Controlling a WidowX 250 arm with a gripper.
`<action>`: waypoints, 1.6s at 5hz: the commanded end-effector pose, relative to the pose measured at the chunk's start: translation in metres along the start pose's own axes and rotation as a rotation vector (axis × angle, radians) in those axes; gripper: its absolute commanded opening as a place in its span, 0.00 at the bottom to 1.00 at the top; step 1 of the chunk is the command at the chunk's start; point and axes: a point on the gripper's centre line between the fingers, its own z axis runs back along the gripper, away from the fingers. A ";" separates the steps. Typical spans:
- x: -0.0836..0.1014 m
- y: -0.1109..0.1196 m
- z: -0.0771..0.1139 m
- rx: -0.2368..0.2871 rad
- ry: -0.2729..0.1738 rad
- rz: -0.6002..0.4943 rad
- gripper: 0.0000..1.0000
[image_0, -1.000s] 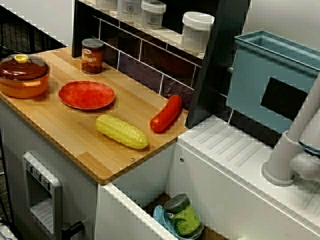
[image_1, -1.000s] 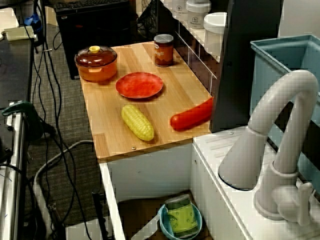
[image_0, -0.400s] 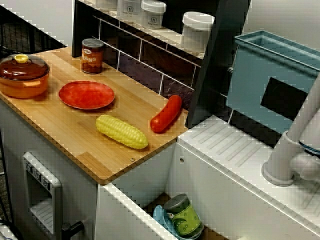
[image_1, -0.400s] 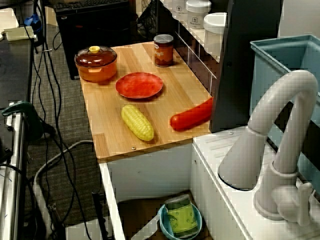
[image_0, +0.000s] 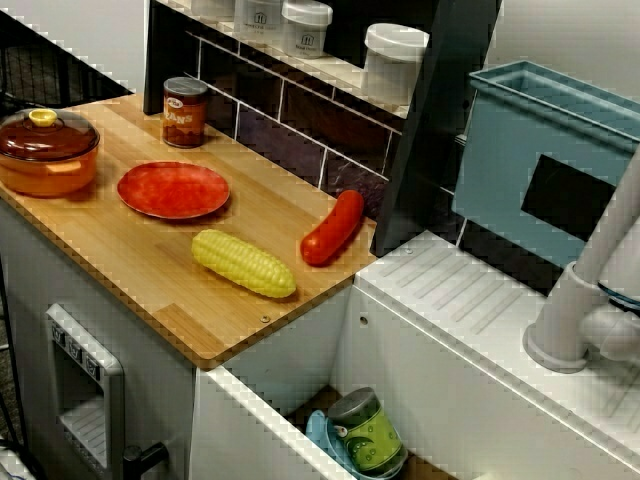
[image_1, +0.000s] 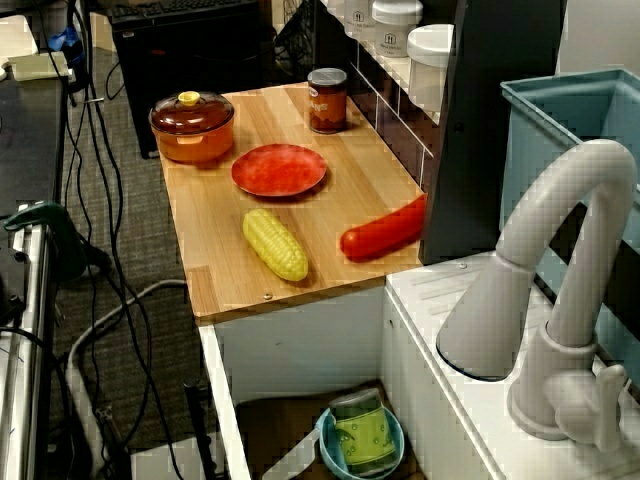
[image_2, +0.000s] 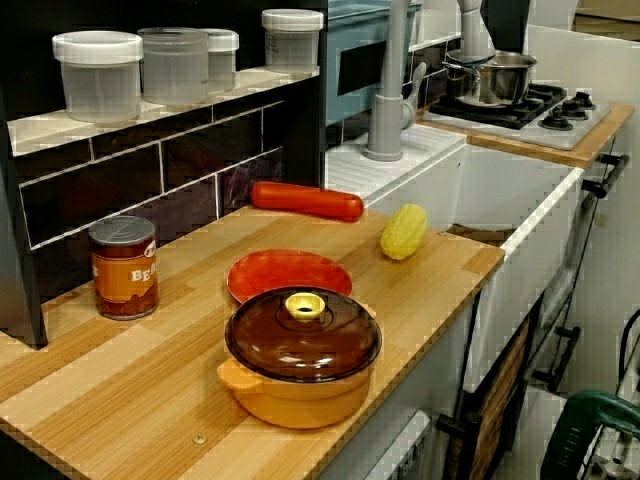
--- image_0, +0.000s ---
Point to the blue toy bin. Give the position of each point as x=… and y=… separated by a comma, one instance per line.
x=495, y=175

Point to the light blue toy cup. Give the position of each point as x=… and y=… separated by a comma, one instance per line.
x=320, y=435

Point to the white toy sink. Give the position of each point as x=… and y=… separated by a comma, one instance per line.
x=450, y=350

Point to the clear lidless plastic cup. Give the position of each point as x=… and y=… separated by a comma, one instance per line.
x=257, y=17

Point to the small white-lidded plastic jar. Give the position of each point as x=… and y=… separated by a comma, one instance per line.
x=307, y=35

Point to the white toy kitchen cabinet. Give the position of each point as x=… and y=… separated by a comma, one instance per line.
x=30, y=310

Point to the grey toy faucet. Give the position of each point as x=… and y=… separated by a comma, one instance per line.
x=560, y=320

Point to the red round plate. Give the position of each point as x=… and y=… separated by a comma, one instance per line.
x=172, y=190

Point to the brown lid with yellow knob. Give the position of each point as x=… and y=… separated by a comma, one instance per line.
x=60, y=137

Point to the large white-lidded plastic jar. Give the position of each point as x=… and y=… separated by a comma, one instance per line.
x=212, y=9

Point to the orange beans can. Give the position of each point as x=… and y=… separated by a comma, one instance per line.
x=184, y=120

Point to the green toy can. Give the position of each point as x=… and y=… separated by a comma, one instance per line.
x=370, y=440

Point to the black tiled backsplash shelf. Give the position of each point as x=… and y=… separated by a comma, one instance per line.
x=300, y=145

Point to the yellow toy corn cob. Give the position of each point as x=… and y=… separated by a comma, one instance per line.
x=240, y=262

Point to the red toy sausage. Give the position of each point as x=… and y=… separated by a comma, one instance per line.
x=330, y=230

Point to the orange toy cooking pot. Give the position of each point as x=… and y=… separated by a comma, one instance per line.
x=30, y=180

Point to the grey dispenser panel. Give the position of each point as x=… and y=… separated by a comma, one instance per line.
x=112, y=400

